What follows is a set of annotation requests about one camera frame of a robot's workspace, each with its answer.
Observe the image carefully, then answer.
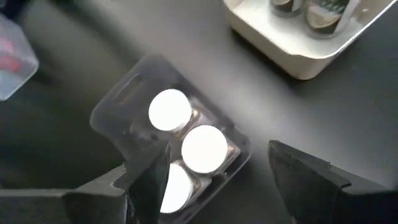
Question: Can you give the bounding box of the grey translucent plastic bin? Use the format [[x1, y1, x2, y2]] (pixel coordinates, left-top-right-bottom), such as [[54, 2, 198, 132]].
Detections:
[[89, 54, 252, 224]]

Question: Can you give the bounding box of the white-lid bagel seasoning jar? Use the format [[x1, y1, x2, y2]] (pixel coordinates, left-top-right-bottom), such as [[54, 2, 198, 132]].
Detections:
[[160, 161, 214, 215], [181, 124, 242, 177], [148, 88, 215, 138]]

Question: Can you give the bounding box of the white plastic bin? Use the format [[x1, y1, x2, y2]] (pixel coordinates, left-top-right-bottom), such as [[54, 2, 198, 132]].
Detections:
[[222, 0, 398, 81]]

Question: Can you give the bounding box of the clear plastic bin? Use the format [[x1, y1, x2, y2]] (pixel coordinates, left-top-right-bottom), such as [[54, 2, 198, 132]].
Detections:
[[0, 14, 40, 102]]

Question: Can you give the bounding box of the gold-lid furikake seasoning jar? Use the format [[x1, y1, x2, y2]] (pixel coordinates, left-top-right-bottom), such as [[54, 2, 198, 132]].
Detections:
[[269, 0, 307, 18], [303, 0, 361, 40]]

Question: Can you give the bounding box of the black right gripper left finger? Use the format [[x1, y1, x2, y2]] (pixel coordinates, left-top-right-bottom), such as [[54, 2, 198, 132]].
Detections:
[[0, 142, 172, 224]]

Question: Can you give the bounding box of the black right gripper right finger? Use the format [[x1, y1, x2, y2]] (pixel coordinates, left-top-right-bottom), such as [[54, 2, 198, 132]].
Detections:
[[269, 140, 398, 224]]

